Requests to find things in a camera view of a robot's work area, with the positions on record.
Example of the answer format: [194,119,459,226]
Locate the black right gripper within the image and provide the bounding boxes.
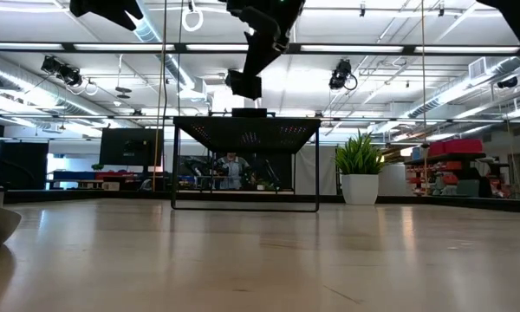
[218,0,307,77]

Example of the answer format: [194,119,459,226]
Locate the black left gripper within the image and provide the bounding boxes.
[68,0,145,32]

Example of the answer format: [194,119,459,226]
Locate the black perforated metal shelf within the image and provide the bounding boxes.
[170,114,322,213]

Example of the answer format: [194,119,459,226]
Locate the black ceiling spotlight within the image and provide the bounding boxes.
[40,55,84,87]

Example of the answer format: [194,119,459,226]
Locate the person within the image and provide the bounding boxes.
[216,151,252,191]

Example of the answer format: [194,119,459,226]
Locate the black monitor screen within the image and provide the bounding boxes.
[98,127,165,167]

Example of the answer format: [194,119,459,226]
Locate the green plant in white pot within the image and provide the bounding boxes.
[334,132,386,206]

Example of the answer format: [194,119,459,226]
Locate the black partition panel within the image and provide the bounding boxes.
[0,140,49,191]

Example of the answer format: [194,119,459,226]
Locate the red storage bins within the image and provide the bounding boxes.
[427,138,484,158]

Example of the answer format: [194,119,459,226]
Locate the storage rack with parts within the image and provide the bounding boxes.
[403,151,510,198]

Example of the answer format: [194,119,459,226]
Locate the long straight black cable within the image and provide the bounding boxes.
[159,0,169,192]

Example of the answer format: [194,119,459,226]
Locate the black hanging ceiling camera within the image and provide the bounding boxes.
[328,59,359,92]

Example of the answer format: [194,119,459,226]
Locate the yellow hanging cable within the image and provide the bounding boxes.
[151,0,167,192]

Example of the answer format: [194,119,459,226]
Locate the silver ceiling air duct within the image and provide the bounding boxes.
[0,60,118,120]
[406,55,520,120]

